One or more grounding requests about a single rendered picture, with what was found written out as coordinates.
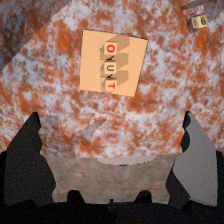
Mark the tan letter block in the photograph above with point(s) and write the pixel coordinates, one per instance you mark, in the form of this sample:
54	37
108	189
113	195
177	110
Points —
199	21
110	66
110	48
111	84

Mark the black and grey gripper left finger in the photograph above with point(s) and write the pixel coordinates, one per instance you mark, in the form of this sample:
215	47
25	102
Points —
26	180

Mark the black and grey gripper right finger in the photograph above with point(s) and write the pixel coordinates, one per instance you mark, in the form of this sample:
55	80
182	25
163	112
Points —
196	180

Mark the tan flat mat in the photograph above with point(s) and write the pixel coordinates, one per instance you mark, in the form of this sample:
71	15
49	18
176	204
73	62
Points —
129	58

